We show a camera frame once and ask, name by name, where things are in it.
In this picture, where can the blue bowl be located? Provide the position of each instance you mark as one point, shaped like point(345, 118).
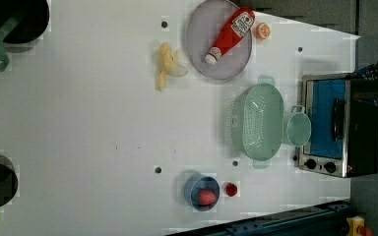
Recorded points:
point(194, 185)

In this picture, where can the black pot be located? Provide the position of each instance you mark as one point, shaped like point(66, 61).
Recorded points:
point(33, 24)

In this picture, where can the pink toy fruit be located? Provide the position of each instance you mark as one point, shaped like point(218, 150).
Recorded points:
point(206, 197)

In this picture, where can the mint green oval strainer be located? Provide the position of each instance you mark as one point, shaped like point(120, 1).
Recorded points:
point(254, 122)

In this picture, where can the orange slice toy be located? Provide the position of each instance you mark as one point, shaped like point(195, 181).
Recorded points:
point(262, 31)

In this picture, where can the red ketchup bottle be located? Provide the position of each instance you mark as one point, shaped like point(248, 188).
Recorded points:
point(232, 32)

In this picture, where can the yellow red emergency button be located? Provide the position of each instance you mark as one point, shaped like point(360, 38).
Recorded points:
point(357, 227)

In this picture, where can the red strawberry toy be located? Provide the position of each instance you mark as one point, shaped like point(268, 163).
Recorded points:
point(231, 189)

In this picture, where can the peeled banana toy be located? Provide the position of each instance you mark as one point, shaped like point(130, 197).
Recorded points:
point(168, 65)

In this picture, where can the mint green cup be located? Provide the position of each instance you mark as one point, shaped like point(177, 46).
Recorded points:
point(296, 127)

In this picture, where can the silver black toaster oven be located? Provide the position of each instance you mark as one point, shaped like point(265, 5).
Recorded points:
point(344, 120)

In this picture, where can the grey round plate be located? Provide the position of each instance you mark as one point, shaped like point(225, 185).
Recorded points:
point(204, 26)

